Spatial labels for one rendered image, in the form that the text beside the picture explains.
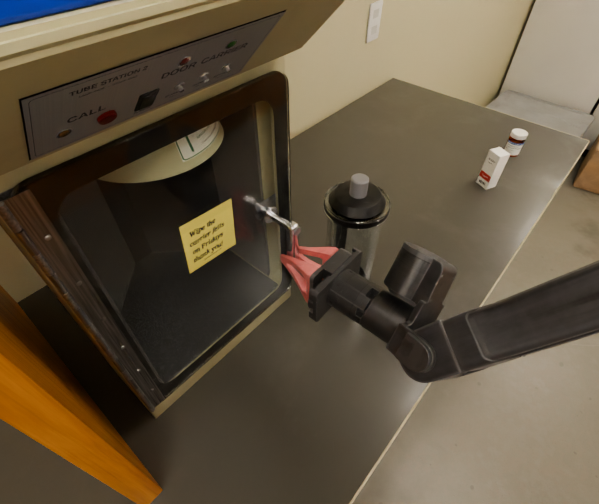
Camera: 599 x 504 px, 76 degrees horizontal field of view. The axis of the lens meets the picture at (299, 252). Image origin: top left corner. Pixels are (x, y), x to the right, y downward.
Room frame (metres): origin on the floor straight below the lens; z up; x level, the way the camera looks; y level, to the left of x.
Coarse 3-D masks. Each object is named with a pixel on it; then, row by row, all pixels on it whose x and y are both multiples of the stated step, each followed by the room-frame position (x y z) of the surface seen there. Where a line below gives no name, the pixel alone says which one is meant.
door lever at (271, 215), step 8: (272, 208) 0.41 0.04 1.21; (264, 216) 0.40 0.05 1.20; (272, 216) 0.40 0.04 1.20; (280, 216) 0.40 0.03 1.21; (280, 224) 0.39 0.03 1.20; (288, 224) 0.38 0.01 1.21; (296, 224) 0.38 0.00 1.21; (288, 232) 0.37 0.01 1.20; (296, 232) 0.37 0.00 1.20; (288, 240) 0.37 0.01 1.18; (296, 240) 0.38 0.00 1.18; (288, 248) 0.38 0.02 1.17; (296, 248) 0.38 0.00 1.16; (296, 256) 0.38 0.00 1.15
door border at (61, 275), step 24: (24, 192) 0.22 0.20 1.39; (24, 216) 0.22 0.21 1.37; (24, 240) 0.21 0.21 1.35; (48, 240) 0.22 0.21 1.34; (72, 264) 0.22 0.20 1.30; (72, 288) 0.22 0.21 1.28; (96, 312) 0.22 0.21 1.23; (120, 336) 0.22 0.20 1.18; (120, 360) 0.21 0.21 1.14; (144, 384) 0.22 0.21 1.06
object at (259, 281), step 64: (192, 128) 0.34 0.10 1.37; (256, 128) 0.40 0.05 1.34; (64, 192) 0.24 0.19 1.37; (128, 192) 0.28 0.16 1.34; (192, 192) 0.33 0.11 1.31; (256, 192) 0.39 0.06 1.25; (128, 256) 0.26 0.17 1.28; (256, 256) 0.38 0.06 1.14; (128, 320) 0.24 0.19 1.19; (192, 320) 0.29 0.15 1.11
